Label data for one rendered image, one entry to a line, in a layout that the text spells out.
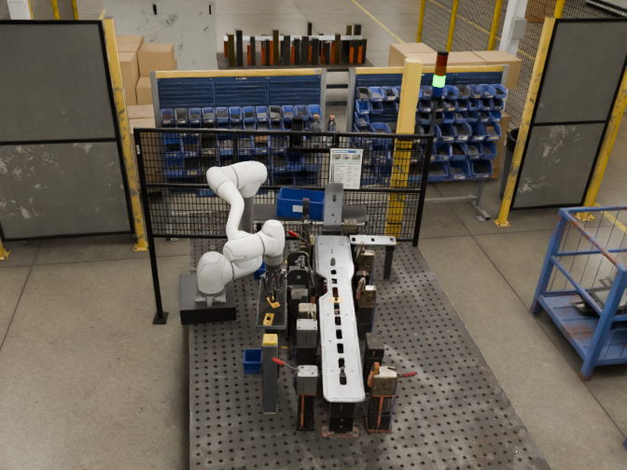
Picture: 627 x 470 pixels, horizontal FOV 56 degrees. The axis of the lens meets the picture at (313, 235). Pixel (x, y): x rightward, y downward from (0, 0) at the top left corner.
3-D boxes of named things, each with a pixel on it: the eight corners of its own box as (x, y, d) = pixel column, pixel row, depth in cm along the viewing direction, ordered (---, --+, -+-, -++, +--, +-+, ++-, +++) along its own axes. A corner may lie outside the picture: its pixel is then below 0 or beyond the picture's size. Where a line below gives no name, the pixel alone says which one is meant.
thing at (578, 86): (497, 227, 592) (546, 17, 487) (492, 219, 604) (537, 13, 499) (592, 220, 610) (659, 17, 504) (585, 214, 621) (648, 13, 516)
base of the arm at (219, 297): (192, 307, 342) (192, 299, 339) (197, 282, 360) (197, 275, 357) (225, 308, 343) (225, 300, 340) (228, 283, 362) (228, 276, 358)
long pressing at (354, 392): (371, 402, 262) (372, 400, 261) (320, 402, 261) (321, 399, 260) (349, 236, 379) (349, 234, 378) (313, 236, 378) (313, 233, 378)
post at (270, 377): (277, 414, 291) (278, 347, 268) (262, 414, 291) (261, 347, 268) (278, 403, 298) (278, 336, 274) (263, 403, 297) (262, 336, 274)
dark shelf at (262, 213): (368, 226, 389) (368, 221, 388) (229, 223, 386) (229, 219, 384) (364, 209, 408) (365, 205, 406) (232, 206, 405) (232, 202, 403)
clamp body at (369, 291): (374, 340, 339) (380, 292, 321) (353, 340, 339) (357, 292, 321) (372, 330, 347) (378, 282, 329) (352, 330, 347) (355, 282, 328)
